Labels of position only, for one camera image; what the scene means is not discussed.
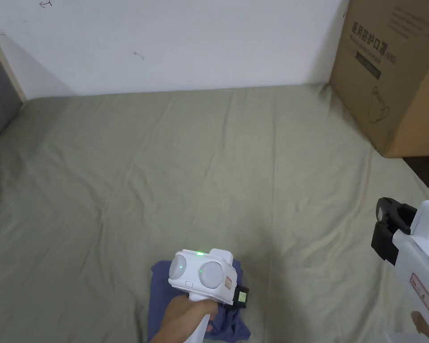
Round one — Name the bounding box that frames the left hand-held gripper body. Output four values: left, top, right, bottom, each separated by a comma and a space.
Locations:
168, 248, 240, 343

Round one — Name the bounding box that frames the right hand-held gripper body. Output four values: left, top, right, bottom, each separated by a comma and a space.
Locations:
393, 199, 429, 343

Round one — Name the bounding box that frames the dark blue shirt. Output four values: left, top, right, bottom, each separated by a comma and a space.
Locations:
147, 259, 252, 343

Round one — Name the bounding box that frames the person's left forearm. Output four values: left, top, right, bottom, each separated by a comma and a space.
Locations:
147, 326, 167, 343

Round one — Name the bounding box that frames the person's left hand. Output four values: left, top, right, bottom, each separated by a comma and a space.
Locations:
156, 295, 219, 343

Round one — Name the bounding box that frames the person's right hand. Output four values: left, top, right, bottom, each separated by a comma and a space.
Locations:
410, 310, 429, 343

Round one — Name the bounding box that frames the dark brown bedside table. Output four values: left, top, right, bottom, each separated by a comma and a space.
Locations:
402, 155, 429, 192

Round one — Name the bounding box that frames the bed with pale green sheet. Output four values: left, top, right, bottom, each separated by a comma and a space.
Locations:
0, 83, 429, 343

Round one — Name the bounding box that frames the brown cardboard carton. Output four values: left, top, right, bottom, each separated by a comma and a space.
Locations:
329, 0, 429, 159

